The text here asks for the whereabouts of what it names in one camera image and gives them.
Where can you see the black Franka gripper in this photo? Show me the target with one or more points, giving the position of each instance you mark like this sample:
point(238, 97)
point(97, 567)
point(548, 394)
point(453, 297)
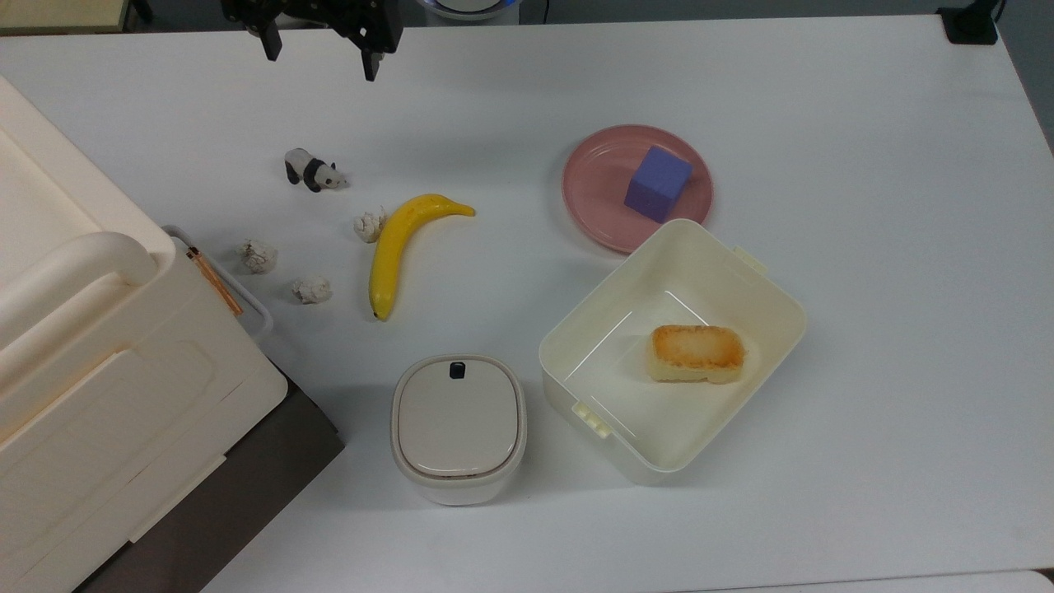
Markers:
point(354, 16)

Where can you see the white and blue robot base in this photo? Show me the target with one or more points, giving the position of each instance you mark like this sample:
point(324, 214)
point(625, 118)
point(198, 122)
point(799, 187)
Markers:
point(468, 7)

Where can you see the cream open plastic storage box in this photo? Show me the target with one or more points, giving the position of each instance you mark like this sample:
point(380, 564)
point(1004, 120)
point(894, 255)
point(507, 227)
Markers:
point(626, 399)

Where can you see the black and white panda figurine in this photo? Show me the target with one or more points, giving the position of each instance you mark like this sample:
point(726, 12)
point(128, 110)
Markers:
point(311, 170)

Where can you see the yellow toy banana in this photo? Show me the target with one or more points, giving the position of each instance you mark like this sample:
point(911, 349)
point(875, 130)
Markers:
point(395, 247)

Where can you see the beige wooden desk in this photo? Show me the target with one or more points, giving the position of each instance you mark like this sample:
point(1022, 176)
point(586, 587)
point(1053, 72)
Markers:
point(58, 12)

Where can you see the pink round plate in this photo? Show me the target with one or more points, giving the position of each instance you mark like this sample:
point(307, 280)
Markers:
point(593, 181)

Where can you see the purple cube block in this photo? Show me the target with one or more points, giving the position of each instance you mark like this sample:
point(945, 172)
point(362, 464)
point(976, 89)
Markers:
point(657, 184)

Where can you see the small white lidded trash bin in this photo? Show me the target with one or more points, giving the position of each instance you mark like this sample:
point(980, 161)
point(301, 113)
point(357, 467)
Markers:
point(458, 424)

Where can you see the cream plastic toy fridge cabinet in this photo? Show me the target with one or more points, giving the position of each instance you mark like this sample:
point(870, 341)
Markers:
point(99, 387)

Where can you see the toasted bread loaf toy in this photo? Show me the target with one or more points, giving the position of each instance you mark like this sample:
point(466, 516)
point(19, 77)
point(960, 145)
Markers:
point(697, 352)

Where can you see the black table clamp mount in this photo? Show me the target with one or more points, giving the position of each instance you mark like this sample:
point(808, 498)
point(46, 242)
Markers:
point(970, 25)

